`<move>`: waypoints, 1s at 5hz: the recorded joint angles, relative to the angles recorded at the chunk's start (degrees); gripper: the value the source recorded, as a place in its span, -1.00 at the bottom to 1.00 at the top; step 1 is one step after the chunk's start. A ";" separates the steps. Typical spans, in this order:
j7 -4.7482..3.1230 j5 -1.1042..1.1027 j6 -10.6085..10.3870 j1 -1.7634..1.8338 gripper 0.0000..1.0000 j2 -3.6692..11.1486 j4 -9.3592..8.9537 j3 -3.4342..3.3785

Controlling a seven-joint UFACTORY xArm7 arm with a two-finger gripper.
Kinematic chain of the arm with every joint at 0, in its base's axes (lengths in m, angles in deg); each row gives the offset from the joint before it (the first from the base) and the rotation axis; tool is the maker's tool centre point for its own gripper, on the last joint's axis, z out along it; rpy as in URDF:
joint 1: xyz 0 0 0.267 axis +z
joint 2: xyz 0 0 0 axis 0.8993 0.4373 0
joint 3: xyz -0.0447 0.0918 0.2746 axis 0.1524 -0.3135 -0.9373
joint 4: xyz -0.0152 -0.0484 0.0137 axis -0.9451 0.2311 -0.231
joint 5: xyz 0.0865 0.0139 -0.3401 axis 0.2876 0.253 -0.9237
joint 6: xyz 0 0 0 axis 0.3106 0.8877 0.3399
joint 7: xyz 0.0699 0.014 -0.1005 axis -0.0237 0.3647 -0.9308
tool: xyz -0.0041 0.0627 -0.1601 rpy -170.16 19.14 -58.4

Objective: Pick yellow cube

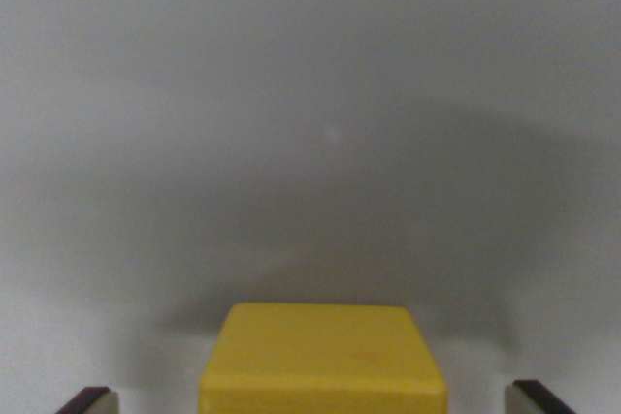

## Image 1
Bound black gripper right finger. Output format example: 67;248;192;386
504;379;579;414

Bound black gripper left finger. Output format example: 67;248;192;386
55;386;120;414

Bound grey plastic bin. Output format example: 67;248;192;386
0;0;621;414

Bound yellow cube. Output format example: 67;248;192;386
198;303;449;414

